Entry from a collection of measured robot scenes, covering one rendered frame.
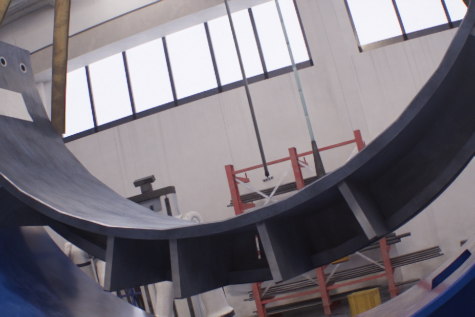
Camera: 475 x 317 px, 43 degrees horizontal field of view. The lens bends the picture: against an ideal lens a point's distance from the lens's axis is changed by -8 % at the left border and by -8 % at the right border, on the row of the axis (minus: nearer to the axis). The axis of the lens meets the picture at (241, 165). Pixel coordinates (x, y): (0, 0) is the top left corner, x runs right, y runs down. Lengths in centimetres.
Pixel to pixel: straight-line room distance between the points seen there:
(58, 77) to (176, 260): 126
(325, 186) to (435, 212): 1074
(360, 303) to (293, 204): 765
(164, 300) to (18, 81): 134
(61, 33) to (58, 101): 30
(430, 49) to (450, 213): 324
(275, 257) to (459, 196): 1076
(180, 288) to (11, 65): 142
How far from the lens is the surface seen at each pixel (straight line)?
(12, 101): 265
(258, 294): 1154
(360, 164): 161
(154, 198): 379
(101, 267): 357
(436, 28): 1290
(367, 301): 920
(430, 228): 1233
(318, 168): 267
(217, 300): 331
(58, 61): 278
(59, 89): 278
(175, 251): 177
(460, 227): 1234
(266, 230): 168
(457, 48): 164
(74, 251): 363
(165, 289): 331
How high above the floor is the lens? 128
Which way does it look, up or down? 8 degrees up
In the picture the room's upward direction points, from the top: 13 degrees counter-clockwise
